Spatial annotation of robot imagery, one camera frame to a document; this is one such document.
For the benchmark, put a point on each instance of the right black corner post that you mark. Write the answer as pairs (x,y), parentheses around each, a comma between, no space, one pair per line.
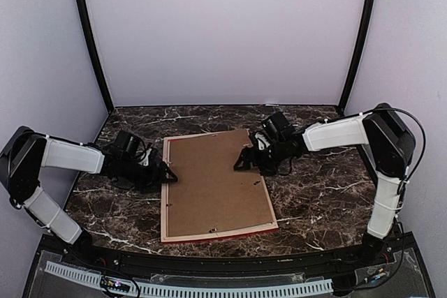
(356,56)

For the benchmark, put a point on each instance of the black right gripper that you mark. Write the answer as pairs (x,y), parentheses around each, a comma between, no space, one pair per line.
(246,153)

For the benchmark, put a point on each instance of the white slotted cable duct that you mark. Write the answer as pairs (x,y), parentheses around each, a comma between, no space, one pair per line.
(191,286)

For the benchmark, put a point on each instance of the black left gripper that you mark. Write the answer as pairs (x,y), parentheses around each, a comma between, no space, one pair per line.
(154,180)

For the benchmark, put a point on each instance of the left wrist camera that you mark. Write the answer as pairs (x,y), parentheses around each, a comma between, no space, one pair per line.
(149,154)

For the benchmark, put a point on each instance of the black front rail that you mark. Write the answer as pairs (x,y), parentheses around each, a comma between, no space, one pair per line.
(334,263)

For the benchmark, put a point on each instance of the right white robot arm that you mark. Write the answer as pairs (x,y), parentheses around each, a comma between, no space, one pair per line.
(390,140)

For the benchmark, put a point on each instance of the wooden red-edged picture frame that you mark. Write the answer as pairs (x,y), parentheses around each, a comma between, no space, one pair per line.
(164,207)

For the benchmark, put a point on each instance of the left black corner post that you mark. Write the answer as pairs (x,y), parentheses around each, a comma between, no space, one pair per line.
(94,55)

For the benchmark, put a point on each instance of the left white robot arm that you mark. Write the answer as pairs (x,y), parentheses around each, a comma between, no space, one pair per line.
(29,153)

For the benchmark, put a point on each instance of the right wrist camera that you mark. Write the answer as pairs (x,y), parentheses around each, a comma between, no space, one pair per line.
(260,140)

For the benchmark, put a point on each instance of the brown frame backing board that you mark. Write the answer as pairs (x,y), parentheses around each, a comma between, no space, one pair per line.
(216,186)

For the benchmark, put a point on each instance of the black corner post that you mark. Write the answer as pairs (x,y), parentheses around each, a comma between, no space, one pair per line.
(356,56)
(94,55)

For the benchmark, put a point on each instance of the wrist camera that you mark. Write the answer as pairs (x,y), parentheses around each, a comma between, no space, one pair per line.
(260,140)
(149,154)

